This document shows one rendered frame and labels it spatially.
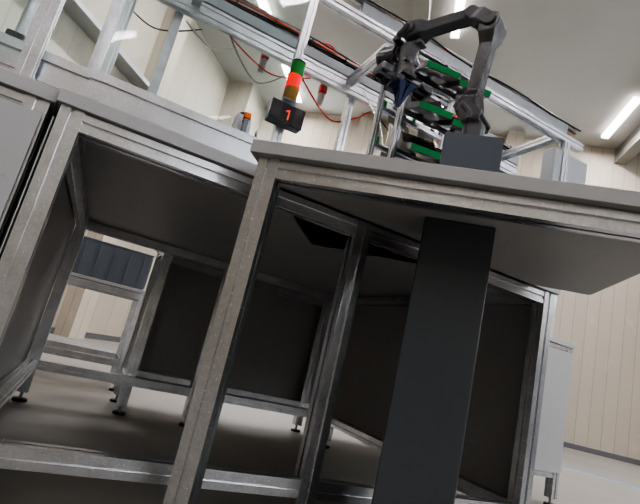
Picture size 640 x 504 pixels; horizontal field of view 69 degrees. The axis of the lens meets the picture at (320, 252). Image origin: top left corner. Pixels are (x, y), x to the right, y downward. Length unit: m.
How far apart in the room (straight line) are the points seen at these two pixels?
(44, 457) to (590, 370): 8.77
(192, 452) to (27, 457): 0.32
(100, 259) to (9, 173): 2.09
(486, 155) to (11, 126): 1.02
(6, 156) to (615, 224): 1.14
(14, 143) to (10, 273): 0.25
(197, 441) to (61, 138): 0.65
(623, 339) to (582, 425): 1.61
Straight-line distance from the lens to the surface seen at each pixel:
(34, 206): 1.07
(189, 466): 0.95
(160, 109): 1.21
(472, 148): 1.21
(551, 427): 2.90
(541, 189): 0.94
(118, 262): 3.15
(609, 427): 9.37
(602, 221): 0.97
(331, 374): 1.18
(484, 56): 1.41
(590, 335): 9.34
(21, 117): 1.12
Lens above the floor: 0.46
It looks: 13 degrees up
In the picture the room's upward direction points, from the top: 13 degrees clockwise
